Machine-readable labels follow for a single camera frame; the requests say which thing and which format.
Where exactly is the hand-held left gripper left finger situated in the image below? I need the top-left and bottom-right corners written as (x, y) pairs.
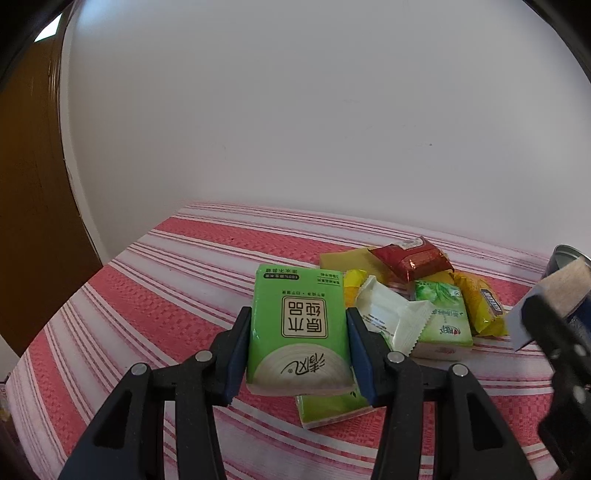
top-left (58, 305), bottom-right (254, 480)

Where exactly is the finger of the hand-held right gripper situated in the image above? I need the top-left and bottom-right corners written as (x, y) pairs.
top-left (524, 294), bottom-right (591, 472)

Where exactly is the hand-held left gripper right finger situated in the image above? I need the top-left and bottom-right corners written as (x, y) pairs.
top-left (346, 307), bottom-right (539, 480)

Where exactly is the large green tissue pack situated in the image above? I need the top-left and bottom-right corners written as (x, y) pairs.
top-left (246, 264), bottom-right (355, 397)

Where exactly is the mustard yellow packet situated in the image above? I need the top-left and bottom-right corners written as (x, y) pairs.
top-left (320, 247), bottom-right (416, 296)

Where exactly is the white plastic wrapper packet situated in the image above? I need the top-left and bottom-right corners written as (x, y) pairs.
top-left (355, 275), bottom-right (435, 356)

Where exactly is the small yellow packet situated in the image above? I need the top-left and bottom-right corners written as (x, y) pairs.
top-left (344, 269), bottom-right (370, 308)

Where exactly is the yellow snack packet dark label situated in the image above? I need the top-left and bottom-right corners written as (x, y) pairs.
top-left (452, 271), bottom-right (509, 337)

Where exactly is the small green leaf-print tissue pack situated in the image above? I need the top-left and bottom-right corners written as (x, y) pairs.
top-left (409, 279), bottom-right (474, 361)

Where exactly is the red foil snack packet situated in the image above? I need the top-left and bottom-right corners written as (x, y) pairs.
top-left (372, 236), bottom-right (454, 282)

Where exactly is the red white striped bedsheet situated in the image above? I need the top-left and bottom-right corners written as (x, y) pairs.
top-left (4, 202), bottom-right (591, 480)

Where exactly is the brown wooden door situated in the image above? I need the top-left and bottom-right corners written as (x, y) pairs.
top-left (0, 28), bottom-right (103, 358)

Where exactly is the transom window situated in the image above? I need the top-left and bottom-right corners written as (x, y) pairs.
top-left (34, 13), bottom-right (63, 41)

